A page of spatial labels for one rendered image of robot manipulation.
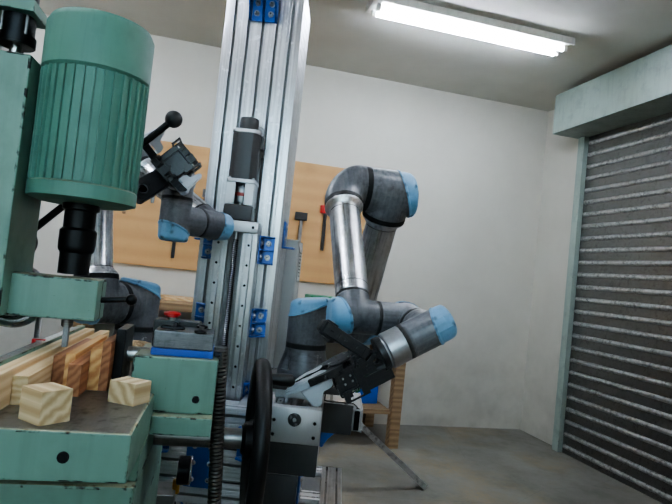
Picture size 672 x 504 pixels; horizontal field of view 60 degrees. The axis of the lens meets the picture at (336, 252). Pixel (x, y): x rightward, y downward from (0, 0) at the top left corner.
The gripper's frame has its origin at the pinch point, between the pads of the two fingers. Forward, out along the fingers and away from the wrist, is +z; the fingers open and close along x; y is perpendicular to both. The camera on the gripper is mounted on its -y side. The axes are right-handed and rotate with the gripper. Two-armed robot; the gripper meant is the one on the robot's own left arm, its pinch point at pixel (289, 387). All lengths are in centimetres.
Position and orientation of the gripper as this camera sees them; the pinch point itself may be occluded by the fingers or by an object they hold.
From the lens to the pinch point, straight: 117.0
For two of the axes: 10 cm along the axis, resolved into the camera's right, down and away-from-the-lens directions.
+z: -9.0, 4.1, -1.7
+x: -1.8, 0.1, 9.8
